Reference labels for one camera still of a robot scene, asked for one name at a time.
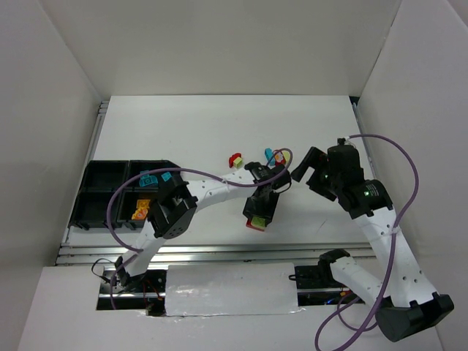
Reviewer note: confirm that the orange L-shaped lego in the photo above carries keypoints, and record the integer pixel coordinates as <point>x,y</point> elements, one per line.
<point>140,213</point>

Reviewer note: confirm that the yellow lego brick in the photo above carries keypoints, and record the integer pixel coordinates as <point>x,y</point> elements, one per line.
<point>141,203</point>

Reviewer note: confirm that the small blue lego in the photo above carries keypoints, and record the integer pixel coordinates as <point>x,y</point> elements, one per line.
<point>166,176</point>

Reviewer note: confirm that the aluminium front rail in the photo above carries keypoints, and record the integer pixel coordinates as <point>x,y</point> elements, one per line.
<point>86,255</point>

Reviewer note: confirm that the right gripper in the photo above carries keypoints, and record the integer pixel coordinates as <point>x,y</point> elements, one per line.
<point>318,179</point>

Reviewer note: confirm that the green lego brick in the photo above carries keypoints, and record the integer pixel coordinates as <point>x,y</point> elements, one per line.
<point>258,223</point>

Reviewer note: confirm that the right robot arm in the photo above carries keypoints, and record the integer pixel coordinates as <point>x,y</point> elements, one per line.
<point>405,302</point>

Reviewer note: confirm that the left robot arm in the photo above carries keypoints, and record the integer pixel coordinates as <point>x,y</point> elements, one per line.
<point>177,201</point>

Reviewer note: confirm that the small lime lego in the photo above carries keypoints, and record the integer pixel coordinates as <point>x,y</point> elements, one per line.
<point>238,162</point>

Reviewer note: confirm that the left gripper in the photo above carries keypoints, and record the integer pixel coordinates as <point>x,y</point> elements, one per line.
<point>261,206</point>

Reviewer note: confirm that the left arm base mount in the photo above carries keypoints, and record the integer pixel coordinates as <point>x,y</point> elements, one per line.
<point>148,295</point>

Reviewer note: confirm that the lime lego by flower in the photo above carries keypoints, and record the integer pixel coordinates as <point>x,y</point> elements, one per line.
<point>286,155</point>

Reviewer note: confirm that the red arch lego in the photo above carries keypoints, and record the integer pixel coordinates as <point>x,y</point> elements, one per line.
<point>231,159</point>

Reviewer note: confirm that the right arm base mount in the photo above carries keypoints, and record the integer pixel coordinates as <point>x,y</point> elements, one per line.
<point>315,284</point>

